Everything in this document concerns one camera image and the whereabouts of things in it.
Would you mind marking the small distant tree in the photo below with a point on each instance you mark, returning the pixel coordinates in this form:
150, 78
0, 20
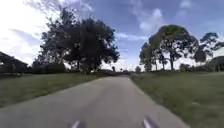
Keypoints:
137, 69

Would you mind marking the group of tall pine trees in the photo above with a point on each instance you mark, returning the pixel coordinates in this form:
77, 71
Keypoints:
171, 41

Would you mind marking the grass field beside pines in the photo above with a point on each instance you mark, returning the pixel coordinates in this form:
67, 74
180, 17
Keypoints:
190, 93

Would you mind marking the dark roofed shelter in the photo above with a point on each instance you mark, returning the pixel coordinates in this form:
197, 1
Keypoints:
10, 63

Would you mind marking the grass field beside shelter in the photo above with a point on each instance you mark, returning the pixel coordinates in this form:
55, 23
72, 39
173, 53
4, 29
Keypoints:
30, 86

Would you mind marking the dark low hedge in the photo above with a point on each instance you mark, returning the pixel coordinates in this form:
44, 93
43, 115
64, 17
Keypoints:
46, 68

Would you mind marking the grey paved path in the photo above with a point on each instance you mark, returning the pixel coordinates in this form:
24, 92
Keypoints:
110, 100

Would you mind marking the large dark broad tree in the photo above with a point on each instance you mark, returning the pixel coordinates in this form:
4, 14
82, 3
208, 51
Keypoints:
80, 43

